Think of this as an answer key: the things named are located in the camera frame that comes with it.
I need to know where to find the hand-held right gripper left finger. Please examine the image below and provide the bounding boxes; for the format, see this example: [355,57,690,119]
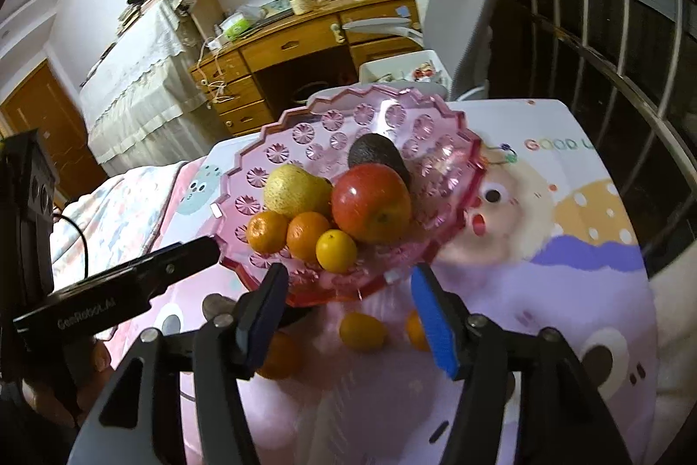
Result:
[68,262,291,465]

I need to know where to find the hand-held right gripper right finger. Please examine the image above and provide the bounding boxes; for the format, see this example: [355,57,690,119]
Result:
[411,265,633,465]

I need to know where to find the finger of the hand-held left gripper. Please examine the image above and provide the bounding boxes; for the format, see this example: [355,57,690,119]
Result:
[131,236,221,292]

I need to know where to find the small orange mandarin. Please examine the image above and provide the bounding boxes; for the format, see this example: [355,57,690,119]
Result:
[287,211,332,264]
[316,229,359,274]
[339,311,389,353]
[406,309,433,351]
[256,331,303,380]
[247,210,289,255]

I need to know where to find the yellow pear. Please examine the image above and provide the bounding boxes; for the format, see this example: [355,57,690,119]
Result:
[264,163,334,221]

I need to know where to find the red apple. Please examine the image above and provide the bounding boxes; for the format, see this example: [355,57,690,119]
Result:
[331,164,413,244]

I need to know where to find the pink glass fruit bowl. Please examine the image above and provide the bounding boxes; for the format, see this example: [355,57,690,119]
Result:
[211,84,487,308]

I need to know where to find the dark avocado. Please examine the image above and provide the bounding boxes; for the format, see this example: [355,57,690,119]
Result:
[347,132,413,190]

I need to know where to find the person's left hand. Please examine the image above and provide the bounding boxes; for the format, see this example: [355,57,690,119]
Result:
[22,337,112,414]

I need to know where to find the pink blanket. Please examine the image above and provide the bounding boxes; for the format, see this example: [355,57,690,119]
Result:
[147,157,213,253]

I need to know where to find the floral quilt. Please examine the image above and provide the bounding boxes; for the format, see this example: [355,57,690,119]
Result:
[49,163,191,281]

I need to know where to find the cartoon printed tablecloth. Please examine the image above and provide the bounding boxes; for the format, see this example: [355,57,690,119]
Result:
[103,97,662,465]

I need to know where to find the white lace furniture cover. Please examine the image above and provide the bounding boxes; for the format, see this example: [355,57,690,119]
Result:
[79,0,230,177]

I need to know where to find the wooden door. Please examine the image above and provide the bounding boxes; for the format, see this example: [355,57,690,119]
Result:
[0,56,96,204]

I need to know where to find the dark trash bin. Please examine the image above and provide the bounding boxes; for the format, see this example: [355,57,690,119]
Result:
[292,81,333,109]

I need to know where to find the white curtain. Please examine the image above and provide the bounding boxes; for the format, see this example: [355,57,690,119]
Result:
[643,247,697,401]

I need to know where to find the green tissue box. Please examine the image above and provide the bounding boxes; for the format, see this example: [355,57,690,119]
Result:
[220,13,255,42]

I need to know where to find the stack of books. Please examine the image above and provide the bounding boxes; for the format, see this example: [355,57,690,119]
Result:
[117,0,172,35]

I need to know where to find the white tray with snacks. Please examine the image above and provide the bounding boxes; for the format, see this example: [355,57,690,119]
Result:
[358,50,453,87]

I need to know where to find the wooden desk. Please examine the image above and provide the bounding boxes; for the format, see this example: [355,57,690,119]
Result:
[189,0,423,136]

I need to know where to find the grey office chair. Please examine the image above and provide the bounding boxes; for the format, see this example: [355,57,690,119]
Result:
[340,0,515,103]

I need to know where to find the metal window grille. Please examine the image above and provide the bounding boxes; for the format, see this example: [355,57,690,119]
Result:
[490,0,697,281]

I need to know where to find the black cable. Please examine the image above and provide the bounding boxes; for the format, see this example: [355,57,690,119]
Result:
[51,213,91,281]

